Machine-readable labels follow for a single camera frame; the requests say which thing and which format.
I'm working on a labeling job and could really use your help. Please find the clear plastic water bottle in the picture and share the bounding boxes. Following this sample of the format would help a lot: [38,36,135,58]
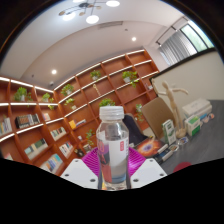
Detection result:
[96,105,130,192]

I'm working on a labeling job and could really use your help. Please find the flat white boxes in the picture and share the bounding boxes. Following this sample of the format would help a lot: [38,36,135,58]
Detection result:
[181,97,213,121]

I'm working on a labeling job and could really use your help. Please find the branched ceiling lamp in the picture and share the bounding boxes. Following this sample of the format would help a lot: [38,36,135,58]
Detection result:
[58,0,122,25]

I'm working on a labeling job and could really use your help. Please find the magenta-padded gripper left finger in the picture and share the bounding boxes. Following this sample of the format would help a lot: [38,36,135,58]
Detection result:
[59,147,101,190]

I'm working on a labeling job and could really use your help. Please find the window with grey blind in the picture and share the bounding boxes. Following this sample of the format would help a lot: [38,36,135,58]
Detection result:
[156,19,216,66]

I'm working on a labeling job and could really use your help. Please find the wooden bookshelf unit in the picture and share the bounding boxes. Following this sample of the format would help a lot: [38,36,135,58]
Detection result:
[0,48,161,176]

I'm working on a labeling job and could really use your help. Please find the black and white marker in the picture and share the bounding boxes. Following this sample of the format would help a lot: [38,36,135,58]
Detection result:
[159,143,183,161]

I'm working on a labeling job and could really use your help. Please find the black office chair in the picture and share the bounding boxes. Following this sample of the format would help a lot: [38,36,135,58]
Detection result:
[123,113,149,146]

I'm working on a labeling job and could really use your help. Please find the tall green white carton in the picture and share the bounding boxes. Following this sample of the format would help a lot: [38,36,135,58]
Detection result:
[162,118,178,146]

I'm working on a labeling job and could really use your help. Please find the small green white box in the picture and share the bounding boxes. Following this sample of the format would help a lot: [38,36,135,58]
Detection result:
[184,114,202,138]

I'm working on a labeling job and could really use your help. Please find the wooden artist mannequin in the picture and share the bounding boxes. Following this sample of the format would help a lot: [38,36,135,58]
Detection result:
[156,80,189,139]

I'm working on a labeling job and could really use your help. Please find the book with orange nebula cover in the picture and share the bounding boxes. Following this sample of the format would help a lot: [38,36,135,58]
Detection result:
[134,138,169,158]

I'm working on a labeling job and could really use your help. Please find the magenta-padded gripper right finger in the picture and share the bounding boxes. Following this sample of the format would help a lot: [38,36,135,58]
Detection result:
[128,146,168,190]

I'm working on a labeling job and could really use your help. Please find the ceiling air vent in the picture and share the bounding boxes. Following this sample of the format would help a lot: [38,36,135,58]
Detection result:
[97,20,124,30]

